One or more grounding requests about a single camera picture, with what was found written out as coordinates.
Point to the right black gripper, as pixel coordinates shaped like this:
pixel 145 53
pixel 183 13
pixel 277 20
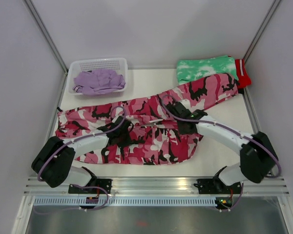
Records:
pixel 181 131

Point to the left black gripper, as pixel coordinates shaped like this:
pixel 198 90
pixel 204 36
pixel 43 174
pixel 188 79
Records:
pixel 127 142

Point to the pink camouflage trousers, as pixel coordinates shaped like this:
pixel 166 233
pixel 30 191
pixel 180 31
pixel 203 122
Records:
pixel 155 138

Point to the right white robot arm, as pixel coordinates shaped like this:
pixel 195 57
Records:
pixel 256 153

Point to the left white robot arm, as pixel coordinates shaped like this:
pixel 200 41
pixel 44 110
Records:
pixel 53 164

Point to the green tie-dye folded trousers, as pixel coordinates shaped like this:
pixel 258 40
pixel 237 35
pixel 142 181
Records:
pixel 191 70

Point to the lilac trousers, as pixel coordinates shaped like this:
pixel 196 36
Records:
pixel 98 82

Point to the red folded trousers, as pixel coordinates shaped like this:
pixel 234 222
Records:
pixel 240 71

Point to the white plastic basket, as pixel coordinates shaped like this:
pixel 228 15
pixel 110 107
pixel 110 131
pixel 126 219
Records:
pixel 119 65

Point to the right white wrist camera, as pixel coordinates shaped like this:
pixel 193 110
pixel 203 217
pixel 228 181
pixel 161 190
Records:
pixel 185 103

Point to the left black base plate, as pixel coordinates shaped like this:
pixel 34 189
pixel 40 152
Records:
pixel 94 187

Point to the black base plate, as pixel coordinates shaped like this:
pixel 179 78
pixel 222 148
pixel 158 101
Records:
pixel 209 186
pixel 94 187

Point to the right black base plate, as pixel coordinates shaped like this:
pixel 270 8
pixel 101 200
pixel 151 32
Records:
pixel 209 186

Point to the white slotted cable duct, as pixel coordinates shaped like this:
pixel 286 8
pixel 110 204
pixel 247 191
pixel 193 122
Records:
pixel 204 201

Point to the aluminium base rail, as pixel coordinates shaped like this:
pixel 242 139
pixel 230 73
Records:
pixel 162 186

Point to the right aluminium frame post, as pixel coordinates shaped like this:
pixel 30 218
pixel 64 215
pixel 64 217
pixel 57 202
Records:
pixel 262 28

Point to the aluminium frame post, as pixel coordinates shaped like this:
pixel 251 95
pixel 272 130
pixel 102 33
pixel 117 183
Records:
pixel 262 28
pixel 46 35

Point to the left aluminium frame post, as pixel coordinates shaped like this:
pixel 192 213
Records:
pixel 46 35

